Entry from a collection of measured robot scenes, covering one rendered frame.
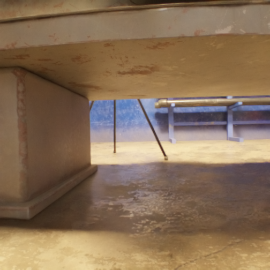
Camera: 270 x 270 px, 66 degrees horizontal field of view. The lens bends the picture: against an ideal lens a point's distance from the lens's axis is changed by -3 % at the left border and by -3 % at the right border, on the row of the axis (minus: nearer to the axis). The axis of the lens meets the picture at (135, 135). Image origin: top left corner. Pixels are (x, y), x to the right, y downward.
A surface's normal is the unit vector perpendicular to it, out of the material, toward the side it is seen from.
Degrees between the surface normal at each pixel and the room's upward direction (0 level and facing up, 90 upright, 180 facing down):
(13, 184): 90
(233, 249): 0
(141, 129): 90
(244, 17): 90
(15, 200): 90
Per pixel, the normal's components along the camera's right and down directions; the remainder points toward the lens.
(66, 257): -0.02, -1.00
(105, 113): -0.09, 0.03
